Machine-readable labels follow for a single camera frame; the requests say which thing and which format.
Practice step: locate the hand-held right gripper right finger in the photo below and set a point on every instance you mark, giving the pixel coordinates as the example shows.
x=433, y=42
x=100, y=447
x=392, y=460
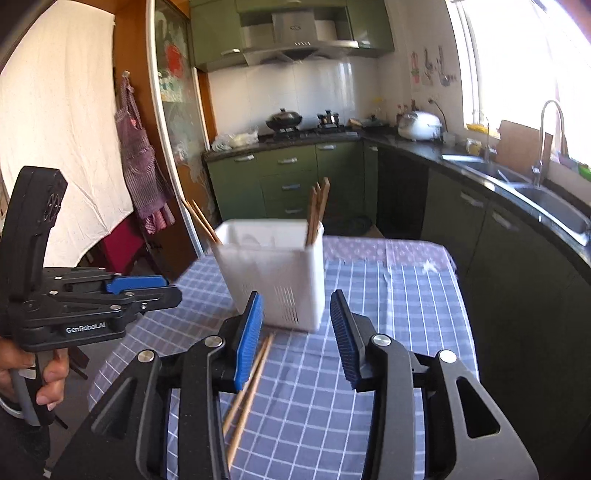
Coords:
x=344, y=341

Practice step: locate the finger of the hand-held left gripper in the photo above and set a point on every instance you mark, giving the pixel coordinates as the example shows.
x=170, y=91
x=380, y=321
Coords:
x=138, y=282
x=157, y=297

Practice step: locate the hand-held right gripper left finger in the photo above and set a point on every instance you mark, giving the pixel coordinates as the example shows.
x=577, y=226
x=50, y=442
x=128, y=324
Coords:
x=249, y=341

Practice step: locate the white plastic utensil holder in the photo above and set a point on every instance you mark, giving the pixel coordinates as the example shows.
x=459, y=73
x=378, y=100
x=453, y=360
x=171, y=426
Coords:
x=268, y=286

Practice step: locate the wooden chopstick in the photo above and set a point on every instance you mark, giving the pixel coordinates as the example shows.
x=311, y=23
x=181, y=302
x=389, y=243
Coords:
x=311, y=217
x=323, y=198
x=200, y=221
x=207, y=221
x=316, y=210
x=231, y=417
x=244, y=417

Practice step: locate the person's left forearm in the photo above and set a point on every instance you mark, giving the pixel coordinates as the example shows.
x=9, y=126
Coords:
x=23, y=447

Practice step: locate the person's left hand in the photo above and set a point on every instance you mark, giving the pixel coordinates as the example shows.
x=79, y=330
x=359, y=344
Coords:
x=55, y=374

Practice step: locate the dark red cloth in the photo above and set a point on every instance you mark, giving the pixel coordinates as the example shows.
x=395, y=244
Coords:
x=120, y=244

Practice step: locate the blue checked tablecloth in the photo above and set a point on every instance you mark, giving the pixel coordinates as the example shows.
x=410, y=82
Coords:
x=406, y=323

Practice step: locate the purple patterned cloth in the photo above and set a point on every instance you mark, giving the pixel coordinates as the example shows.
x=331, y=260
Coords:
x=406, y=251

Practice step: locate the white hanging sheet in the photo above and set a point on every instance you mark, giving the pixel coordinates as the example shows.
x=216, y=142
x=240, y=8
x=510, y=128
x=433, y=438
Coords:
x=69, y=115

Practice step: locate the purple checked apron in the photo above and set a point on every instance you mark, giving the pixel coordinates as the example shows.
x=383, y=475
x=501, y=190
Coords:
x=138, y=157

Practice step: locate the green base cabinet unit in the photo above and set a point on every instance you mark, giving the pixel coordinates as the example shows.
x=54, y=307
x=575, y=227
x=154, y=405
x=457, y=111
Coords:
x=277, y=175

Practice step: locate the white plastic bags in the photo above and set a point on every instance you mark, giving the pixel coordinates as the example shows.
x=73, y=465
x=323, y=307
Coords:
x=235, y=139

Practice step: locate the flower patterned glass door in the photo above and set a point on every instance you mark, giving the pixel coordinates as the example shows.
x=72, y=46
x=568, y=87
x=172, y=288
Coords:
x=178, y=92

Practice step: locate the black gas stove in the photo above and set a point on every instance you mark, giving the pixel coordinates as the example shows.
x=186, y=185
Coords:
x=323, y=134

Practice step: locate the black kitchen countertop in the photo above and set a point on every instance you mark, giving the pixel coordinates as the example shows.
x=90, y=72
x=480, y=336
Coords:
x=392, y=138

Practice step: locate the black lidded wok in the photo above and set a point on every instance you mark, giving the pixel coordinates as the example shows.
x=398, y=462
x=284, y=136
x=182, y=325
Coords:
x=284, y=120

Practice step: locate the black frying pan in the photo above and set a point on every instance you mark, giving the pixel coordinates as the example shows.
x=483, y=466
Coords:
x=371, y=122

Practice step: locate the small black pot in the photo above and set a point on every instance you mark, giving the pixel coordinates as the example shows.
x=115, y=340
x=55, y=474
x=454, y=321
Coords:
x=328, y=119

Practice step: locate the white rice cooker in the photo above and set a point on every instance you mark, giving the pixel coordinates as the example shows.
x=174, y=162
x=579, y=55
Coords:
x=420, y=125

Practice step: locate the white mug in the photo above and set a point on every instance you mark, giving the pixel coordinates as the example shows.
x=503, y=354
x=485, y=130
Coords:
x=473, y=146

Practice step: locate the steel double sink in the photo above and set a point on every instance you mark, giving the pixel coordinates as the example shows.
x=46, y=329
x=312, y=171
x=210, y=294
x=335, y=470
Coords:
x=545, y=203

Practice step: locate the yellow sponge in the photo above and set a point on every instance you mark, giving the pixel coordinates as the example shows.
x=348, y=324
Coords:
x=480, y=128

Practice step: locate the green upper cabinet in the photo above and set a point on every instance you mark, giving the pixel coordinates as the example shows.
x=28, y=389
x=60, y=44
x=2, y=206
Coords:
x=217, y=41

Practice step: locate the brown cutting board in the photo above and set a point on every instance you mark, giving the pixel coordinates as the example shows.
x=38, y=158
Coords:
x=517, y=143

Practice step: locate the steel range hood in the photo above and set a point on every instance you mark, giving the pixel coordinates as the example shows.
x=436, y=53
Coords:
x=300, y=44

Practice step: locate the green plastic basin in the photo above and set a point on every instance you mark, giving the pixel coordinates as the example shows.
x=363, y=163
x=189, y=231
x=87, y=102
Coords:
x=585, y=171

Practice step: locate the kitchen window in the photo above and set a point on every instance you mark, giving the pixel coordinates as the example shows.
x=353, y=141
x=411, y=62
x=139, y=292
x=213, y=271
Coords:
x=517, y=60

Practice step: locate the wall hook rack with utensils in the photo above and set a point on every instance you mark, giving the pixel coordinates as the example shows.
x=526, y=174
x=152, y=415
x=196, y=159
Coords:
x=431, y=67

